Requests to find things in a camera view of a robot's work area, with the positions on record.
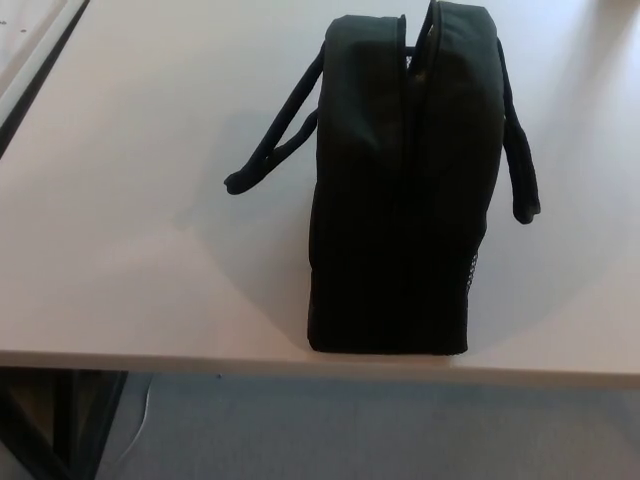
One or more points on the black fabric lunch bag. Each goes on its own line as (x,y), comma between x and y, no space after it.
(370,200)

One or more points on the black metal desk frame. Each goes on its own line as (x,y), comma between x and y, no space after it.
(30,420)

